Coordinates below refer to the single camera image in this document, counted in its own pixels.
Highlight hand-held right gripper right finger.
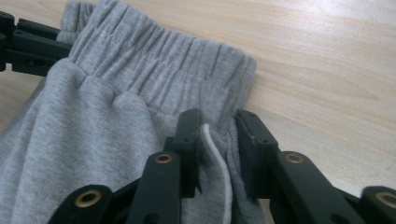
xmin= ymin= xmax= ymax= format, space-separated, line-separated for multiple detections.
xmin=233 ymin=108 xmax=280 ymax=201

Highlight grey shorts with white stripe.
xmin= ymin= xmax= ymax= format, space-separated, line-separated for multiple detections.
xmin=0 ymin=0 xmax=269 ymax=224

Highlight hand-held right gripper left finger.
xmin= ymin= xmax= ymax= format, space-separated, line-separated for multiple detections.
xmin=163 ymin=107 xmax=204 ymax=200

